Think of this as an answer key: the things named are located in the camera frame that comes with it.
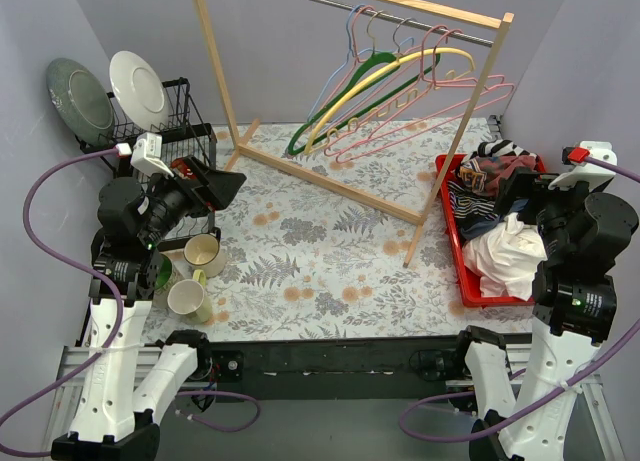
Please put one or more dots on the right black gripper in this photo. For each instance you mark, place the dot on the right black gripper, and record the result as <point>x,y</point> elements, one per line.
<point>523,194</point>

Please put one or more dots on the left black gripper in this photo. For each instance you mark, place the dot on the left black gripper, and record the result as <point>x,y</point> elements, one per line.
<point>198,185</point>

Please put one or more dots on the red tank top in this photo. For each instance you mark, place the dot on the red tank top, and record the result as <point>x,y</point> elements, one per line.
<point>482,175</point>

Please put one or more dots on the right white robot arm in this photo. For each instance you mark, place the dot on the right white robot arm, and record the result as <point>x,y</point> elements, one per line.
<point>584,228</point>

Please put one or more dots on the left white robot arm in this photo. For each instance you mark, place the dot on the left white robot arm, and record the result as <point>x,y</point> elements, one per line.
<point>118,419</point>

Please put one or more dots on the pink notched hanger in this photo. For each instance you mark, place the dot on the pink notched hanger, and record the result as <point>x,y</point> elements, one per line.
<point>332,132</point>

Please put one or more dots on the yellow plastic hanger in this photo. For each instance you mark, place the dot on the yellow plastic hanger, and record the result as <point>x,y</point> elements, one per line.
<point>361,84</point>

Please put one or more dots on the wooden clothes rack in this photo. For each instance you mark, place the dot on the wooden clothes rack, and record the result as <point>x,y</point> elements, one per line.
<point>479,32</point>

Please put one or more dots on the red floral bowl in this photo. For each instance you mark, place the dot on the red floral bowl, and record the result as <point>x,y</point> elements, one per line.
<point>180,168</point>

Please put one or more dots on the black white striped garment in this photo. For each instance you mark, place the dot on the black white striped garment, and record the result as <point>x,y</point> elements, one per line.
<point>474,215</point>

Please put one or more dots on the cream enamel mug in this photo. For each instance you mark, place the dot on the cream enamel mug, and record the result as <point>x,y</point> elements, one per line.
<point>204,252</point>

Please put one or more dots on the white cloth in bin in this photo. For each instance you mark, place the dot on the white cloth in bin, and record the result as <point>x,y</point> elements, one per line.
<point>506,258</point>

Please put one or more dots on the red plastic bin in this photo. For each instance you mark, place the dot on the red plastic bin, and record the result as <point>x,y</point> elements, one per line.
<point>469,282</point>

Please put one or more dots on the green inside mug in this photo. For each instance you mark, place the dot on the green inside mug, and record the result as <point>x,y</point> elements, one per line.
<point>165,277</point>

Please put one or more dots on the pale green mug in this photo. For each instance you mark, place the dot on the pale green mug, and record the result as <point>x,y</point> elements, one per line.
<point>188,298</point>

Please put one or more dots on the floral table mat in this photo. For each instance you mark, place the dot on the floral table mat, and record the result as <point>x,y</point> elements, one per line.
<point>306,263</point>

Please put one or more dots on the white plate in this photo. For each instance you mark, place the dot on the white plate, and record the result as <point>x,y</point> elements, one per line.
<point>139,91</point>

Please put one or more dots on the grey green plate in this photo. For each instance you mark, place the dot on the grey green plate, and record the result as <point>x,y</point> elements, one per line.
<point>81,101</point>

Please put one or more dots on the black wire dish rack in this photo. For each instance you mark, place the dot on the black wire dish rack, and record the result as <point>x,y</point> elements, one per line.
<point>184,134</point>

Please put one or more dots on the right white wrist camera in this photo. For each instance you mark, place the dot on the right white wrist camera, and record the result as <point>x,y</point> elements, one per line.
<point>580,170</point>

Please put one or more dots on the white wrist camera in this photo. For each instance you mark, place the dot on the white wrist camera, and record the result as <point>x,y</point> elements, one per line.
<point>145,154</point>
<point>580,170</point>

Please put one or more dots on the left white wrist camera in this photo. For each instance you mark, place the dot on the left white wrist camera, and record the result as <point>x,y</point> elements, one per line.
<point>145,154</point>

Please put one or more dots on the pink wire hanger far right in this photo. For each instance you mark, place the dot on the pink wire hanger far right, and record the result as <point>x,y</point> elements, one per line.
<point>486,84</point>

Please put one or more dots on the pink wire hanger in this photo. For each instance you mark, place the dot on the pink wire hanger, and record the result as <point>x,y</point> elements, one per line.
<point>358,70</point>
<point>433,102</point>
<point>486,84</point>

